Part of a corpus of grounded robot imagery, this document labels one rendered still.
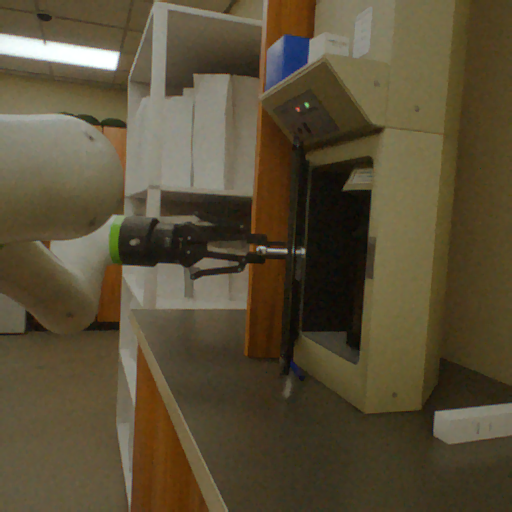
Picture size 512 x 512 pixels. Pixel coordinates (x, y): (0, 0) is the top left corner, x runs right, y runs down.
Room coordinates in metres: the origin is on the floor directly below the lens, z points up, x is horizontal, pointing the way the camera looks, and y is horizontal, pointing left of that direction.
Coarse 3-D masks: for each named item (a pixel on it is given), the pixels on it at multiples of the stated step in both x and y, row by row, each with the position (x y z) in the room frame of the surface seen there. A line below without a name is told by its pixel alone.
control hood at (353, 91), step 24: (312, 72) 0.88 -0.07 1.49; (336, 72) 0.83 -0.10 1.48; (360, 72) 0.85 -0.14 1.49; (384, 72) 0.86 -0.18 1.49; (264, 96) 1.09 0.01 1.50; (288, 96) 1.01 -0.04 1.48; (336, 96) 0.87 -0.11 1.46; (360, 96) 0.85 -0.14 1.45; (384, 96) 0.86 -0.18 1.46; (336, 120) 0.93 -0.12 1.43; (360, 120) 0.87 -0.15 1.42; (384, 120) 0.86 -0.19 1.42; (312, 144) 1.08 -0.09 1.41
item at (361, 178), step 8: (352, 168) 1.03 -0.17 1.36; (360, 168) 0.99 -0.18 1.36; (368, 168) 0.97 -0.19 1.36; (352, 176) 1.00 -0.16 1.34; (360, 176) 0.98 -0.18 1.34; (368, 176) 0.97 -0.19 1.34; (352, 184) 0.99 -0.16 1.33; (360, 184) 0.97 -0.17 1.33; (368, 184) 0.96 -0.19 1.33; (344, 192) 1.05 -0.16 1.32; (352, 192) 1.08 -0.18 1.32; (360, 192) 1.10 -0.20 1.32; (368, 192) 1.10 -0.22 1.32
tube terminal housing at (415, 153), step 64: (384, 0) 0.89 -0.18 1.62; (448, 0) 0.89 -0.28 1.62; (448, 64) 0.90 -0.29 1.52; (384, 128) 0.87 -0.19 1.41; (448, 128) 0.94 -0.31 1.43; (384, 192) 0.86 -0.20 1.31; (448, 192) 1.00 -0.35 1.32; (384, 256) 0.87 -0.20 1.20; (448, 256) 1.07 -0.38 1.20; (384, 320) 0.87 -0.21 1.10; (384, 384) 0.87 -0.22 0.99
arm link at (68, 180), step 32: (0, 128) 0.38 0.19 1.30; (32, 128) 0.43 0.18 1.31; (64, 128) 0.48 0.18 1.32; (96, 128) 0.54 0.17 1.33; (0, 160) 0.35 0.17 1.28; (32, 160) 0.39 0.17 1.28; (64, 160) 0.44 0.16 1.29; (96, 160) 0.49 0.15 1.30; (0, 192) 0.35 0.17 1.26; (32, 192) 0.39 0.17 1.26; (64, 192) 0.44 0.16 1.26; (96, 192) 0.49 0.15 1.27; (0, 224) 0.36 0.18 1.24; (32, 224) 0.41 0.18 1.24; (64, 224) 0.46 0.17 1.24; (96, 224) 0.52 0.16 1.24
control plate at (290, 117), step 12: (300, 96) 0.97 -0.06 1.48; (312, 96) 0.93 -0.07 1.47; (276, 108) 1.08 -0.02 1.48; (288, 108) 1.04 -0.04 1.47; (300, 108) 1.00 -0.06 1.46; (312, 108) 0.96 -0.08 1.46; (324, 108) 0.93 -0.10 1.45; (288, 120) 1.08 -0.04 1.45; (300, 120) 1.04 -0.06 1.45; (312, 120) 1.00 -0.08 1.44; (312, 132) 1.03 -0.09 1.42; (324, 132) 0.99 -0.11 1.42
